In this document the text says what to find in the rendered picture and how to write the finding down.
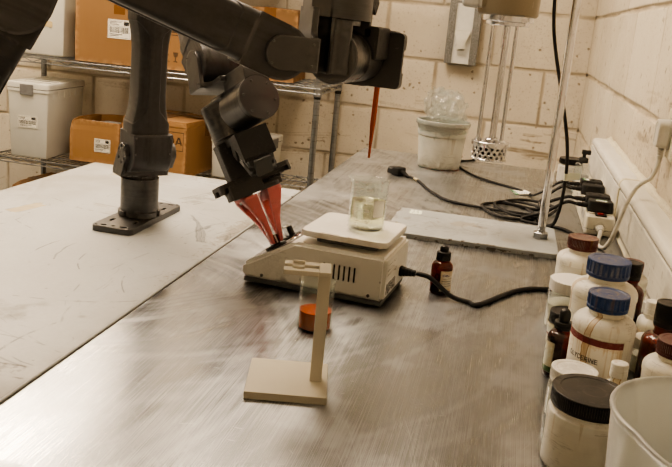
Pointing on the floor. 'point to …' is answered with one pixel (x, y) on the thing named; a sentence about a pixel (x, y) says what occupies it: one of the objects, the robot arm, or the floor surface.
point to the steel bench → (534, 305)
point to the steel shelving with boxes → (67, 93)
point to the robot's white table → (93, 260)
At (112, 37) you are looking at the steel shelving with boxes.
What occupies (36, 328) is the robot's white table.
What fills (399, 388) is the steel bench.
